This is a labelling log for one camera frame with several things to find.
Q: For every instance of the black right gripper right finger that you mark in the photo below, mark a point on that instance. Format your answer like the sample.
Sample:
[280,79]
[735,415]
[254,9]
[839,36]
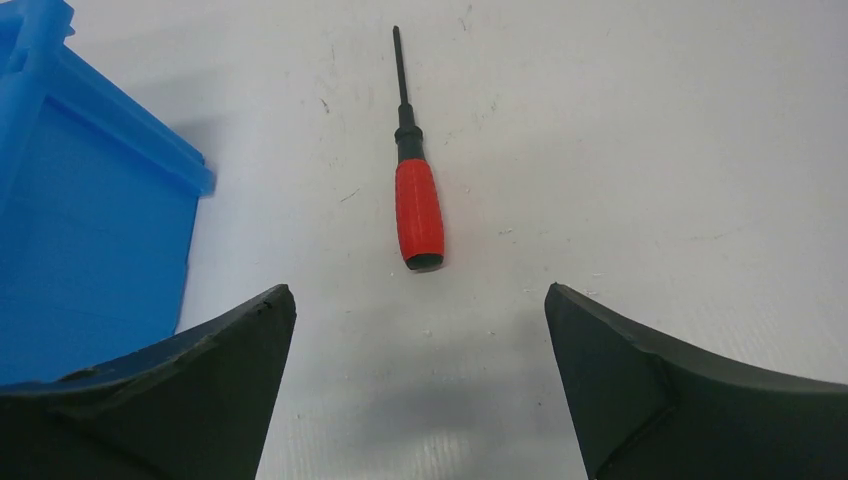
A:
[646,405]

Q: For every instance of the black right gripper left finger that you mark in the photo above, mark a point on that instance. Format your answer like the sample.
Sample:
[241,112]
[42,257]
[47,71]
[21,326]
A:
[196,405]

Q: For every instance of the red and black screwdriver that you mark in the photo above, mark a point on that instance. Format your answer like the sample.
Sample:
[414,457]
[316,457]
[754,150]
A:
[419,219]

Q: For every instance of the blue plastic bin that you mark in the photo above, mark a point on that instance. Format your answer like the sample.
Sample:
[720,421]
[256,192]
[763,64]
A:
[98,204]

